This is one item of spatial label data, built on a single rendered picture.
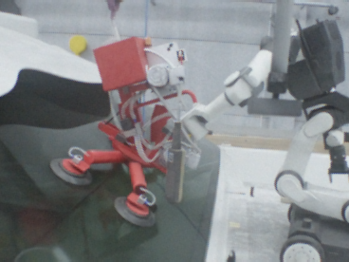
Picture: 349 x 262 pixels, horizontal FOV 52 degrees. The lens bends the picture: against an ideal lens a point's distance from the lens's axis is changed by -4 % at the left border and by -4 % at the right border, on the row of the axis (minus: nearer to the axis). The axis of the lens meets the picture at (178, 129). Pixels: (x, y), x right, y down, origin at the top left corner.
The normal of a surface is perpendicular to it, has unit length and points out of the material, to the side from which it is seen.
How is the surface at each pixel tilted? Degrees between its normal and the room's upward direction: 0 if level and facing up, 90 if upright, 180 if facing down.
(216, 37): 90
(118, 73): 90
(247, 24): 90
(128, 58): 90
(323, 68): 99
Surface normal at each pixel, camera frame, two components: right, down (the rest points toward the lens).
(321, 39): -0.63, 0.25
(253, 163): -0.17, 0.18
